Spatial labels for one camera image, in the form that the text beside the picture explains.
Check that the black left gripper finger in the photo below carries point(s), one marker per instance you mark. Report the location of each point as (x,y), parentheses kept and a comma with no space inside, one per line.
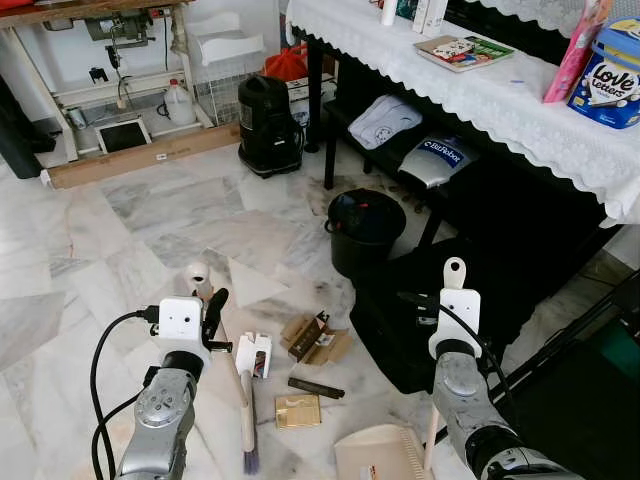
(215,310)

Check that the large black bag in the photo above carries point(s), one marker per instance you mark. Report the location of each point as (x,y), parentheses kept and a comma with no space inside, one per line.
(400,320)

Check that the small white carton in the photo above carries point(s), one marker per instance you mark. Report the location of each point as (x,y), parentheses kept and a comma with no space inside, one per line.
(250,352)

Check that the black plastic bucket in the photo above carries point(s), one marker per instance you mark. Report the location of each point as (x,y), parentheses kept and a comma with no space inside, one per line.
(365,245)

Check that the open brown cardboard box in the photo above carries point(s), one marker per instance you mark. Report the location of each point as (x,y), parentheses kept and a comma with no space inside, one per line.
(320,345)

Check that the black stick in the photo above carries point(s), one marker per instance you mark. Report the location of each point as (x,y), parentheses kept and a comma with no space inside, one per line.
(315,387)

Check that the grey blue BitRobot bag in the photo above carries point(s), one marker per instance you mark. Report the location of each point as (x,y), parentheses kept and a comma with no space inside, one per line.
(438,160)

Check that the long brown cardboard box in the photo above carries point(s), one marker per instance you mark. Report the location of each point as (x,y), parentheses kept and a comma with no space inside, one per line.
(140,158)

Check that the black folding chair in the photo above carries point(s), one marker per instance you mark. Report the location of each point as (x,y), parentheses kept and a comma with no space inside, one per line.
(570,420)

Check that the black canister vacuum cleaner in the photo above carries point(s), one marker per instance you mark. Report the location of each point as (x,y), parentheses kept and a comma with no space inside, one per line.
(268,125)

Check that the folded white garment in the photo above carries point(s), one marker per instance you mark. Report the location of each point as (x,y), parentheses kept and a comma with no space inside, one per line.
(385,122)

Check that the white framed dark tablet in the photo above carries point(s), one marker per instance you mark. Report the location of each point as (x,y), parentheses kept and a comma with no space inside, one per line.
(123,136)

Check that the clear plastic jug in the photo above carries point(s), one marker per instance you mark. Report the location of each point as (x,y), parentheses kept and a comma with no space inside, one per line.
(180,108)

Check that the table with white lace cloth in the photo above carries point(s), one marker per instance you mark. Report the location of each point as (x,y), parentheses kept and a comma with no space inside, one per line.
(500,105)

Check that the red bag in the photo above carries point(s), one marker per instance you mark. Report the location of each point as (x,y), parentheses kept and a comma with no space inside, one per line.
(287,65)

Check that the flat printed book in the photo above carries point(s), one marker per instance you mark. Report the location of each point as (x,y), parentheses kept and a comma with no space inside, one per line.
(465,53)

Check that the blue Love Letters tin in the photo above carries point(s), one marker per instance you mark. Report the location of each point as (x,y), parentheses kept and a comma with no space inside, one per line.
(608,85)

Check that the pink tall package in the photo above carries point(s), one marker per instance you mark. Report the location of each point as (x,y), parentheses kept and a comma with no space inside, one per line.
(572,55)

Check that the white upright books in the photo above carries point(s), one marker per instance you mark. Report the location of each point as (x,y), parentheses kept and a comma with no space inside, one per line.
(430,15)

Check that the grey machine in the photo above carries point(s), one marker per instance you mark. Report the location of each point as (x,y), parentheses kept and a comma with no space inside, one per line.
(118,25)

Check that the white bottle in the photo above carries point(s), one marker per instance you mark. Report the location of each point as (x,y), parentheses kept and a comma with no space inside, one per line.
(388,12)

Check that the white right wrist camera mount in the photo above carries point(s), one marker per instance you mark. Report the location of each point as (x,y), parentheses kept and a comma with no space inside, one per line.
(458,320)

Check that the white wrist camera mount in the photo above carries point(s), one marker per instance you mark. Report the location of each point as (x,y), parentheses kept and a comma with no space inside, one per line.
(458,320)
(180,320)

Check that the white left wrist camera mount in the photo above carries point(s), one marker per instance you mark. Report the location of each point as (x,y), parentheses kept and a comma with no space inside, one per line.
(180,320)

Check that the white frame workbench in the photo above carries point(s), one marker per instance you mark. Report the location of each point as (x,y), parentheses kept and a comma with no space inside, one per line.
(120,92)

